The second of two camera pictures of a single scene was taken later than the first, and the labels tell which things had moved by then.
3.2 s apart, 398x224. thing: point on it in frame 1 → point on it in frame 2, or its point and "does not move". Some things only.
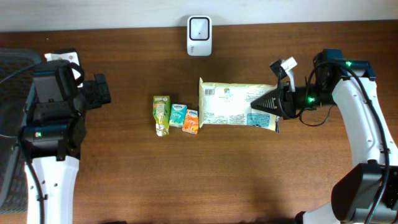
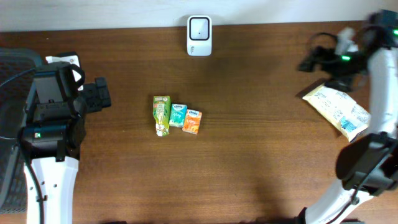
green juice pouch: [161, 111] does not move
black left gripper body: [101, 88] does not move
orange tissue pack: [191, 123] does not move
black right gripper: [283, 101] → [315, 58]
